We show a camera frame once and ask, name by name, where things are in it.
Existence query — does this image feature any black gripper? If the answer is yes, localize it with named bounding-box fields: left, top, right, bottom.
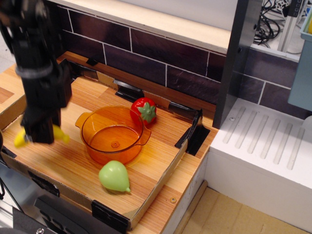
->
left=21, top=59, right=72, bottom=144

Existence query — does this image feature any yellow toy banana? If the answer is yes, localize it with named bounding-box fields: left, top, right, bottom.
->
left=14, top=124, right=70, bottom=148

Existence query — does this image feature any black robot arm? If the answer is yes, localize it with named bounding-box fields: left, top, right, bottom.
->
left=0, top=0, right=72, bottom=144

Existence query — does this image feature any cardboard fence with black tape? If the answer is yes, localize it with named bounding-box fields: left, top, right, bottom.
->
left=0, top=67, right=215, bottom=234

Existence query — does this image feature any orange transparent plastic pot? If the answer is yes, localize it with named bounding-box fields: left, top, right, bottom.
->
left=76, top=106, right=151, bottom=165

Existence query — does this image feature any black metal equipment base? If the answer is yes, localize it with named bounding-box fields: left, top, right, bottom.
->
left=0, top=163, right=101, bottom=234

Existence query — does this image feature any green toy pear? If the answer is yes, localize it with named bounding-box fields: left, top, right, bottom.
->
left=98, top=160, right=131, bottom=193

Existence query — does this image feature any red toy strawberry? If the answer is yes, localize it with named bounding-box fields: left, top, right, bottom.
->
left=131, top=97, right=156, bottom=125

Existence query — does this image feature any white toy sink drainboard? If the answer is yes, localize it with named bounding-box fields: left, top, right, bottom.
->
left=206, top=99, right=312, bottom=232

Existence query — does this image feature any grey-blue bin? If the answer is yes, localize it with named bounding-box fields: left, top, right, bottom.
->
left=288, top=10, right=312, bottom=111

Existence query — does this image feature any dark grey vertical post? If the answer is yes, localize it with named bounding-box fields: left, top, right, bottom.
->
left=213, top=0, right=262, bottom=129

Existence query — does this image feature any bundle of black cables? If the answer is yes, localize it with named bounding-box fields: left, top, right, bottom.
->
left=253, top=0, right=291, bottom=48

